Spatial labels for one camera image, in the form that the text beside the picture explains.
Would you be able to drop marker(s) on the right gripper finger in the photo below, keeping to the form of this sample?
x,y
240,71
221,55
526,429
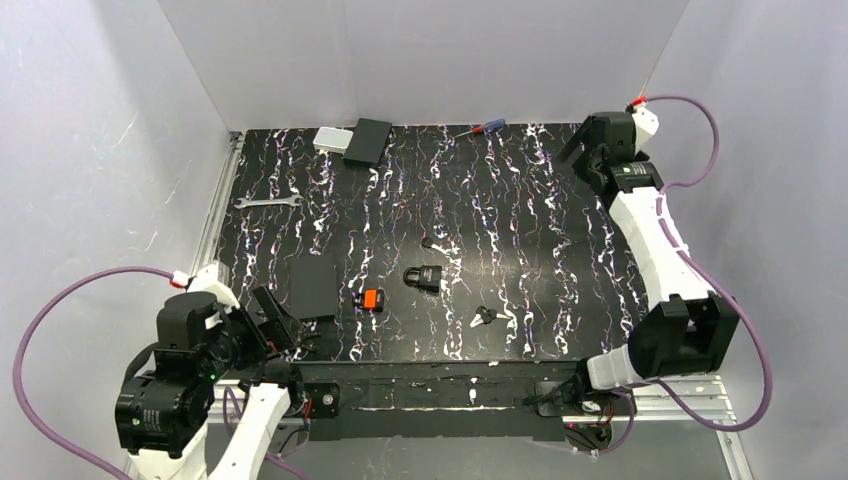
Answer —
x,y
595,176
577,149

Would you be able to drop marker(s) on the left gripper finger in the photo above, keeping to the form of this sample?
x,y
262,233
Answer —
x,y
271,308
283,334

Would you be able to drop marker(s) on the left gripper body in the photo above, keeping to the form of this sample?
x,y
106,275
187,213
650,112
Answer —
x,y
263,324

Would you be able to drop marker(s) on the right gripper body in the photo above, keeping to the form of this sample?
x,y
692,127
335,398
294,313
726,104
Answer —
x,y
589,155

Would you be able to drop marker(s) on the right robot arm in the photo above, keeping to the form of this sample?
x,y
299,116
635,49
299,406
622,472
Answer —
x,y
689,325

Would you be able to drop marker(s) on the key bunch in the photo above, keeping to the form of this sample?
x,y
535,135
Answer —
x,y
485,316

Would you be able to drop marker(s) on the black pliers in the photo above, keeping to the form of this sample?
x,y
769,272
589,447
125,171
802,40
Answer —
x,y
303,346

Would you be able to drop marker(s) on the black box at front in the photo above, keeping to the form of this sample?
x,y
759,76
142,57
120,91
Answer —
x,y
313,287

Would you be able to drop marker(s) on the black box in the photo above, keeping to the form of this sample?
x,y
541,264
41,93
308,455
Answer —
x,y
313,287
368,142

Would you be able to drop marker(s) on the blue red screwdriver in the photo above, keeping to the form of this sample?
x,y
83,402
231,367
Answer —
x,y
485,128

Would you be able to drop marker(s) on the orange and black padlock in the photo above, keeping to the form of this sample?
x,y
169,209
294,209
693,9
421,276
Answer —
x,y
372,300

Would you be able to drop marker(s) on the silver open-end wrench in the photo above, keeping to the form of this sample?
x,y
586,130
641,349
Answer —
x,y
291,201

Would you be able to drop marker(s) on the white box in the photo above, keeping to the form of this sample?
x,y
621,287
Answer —
x,y
332,140

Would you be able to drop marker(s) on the black box at back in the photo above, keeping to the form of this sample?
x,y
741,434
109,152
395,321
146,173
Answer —
x,y
368,142

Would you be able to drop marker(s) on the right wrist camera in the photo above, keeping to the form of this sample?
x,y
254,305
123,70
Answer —
x,y
646,125

